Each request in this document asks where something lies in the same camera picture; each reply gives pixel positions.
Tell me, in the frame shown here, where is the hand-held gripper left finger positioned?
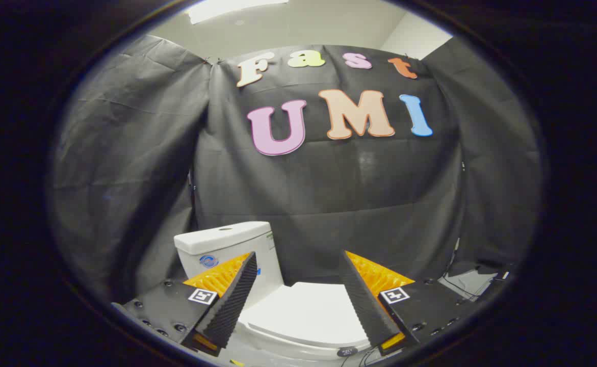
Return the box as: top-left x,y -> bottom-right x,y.
112,252 -> 258,356

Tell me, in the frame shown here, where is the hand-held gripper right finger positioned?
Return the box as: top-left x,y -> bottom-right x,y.
339,250 -> 482,356

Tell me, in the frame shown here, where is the white ceramic toilet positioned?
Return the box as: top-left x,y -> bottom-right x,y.
174,221 -> 375,365

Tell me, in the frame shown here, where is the black backdrop cloth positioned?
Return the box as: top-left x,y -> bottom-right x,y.
48,35 -> 542,306

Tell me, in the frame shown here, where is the black cable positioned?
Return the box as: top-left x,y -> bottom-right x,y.
440,237 -> 483,302

